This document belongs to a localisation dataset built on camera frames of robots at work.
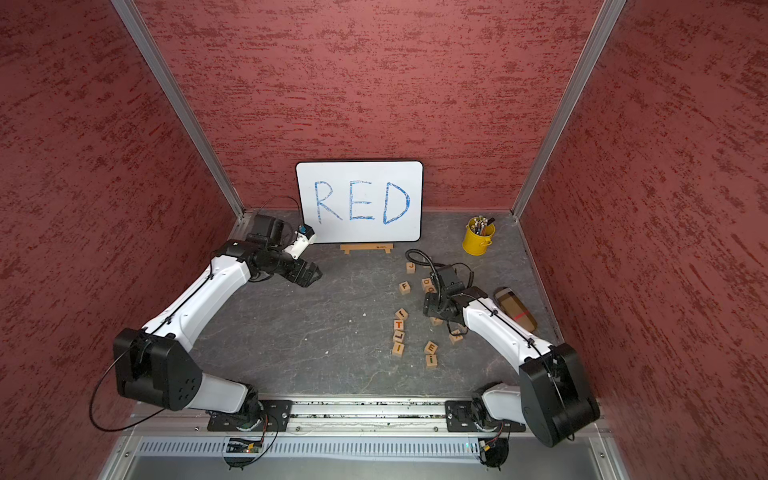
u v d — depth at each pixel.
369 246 1.04
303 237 0.75
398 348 0.83
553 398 0.41
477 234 0.99
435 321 0.89
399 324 0.87
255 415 0.68
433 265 0.69
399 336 0.85
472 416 0.74
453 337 0.85
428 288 0.96
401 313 0.90
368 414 0.76
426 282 0.97
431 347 0.83
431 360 0.81
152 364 0.41
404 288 0.96
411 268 1.00
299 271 0.73
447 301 0.59
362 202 0.97
